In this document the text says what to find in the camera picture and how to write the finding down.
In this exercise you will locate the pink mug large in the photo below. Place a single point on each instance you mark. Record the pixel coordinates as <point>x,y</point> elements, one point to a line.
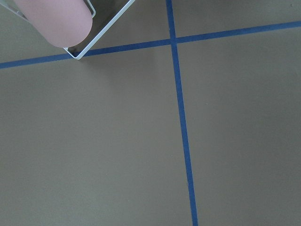
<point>63,23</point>

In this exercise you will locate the white wire cup rack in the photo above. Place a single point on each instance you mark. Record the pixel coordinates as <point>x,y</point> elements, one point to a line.
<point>104,13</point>

